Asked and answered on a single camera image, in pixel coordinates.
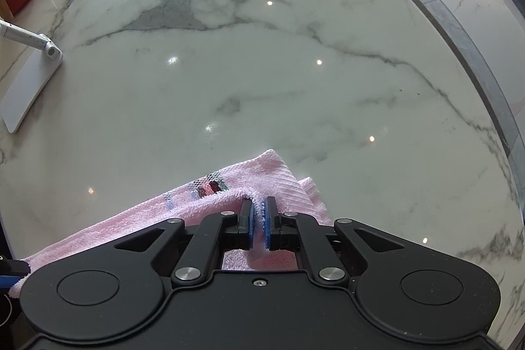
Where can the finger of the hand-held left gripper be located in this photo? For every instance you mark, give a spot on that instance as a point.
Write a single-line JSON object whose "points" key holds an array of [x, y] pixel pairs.
{"points": [[12, 270]]}

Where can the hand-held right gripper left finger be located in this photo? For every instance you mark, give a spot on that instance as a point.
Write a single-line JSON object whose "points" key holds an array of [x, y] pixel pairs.
{"points": [[247, 231]]}

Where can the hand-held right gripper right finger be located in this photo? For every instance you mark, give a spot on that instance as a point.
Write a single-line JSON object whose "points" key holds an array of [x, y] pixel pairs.
{"points": [[268, 231]]}

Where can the pink towel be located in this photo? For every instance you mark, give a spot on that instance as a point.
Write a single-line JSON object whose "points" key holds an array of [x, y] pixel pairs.
{"points": [[262, 173]]}

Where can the white desk stand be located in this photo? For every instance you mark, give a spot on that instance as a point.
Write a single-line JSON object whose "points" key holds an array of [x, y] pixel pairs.
{"points": [[28, 81]]}

